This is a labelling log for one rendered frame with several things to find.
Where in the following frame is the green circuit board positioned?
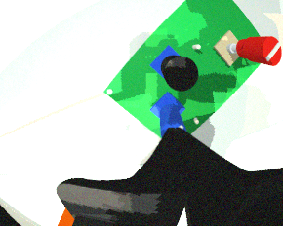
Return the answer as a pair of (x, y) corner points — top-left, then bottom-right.
(103, 0), (282, 138)

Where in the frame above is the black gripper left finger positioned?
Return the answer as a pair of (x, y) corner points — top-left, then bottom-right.
(56, 127), (190, 226)

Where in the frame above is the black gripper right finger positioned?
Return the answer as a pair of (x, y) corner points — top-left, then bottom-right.
(175, 127), (283, 226)

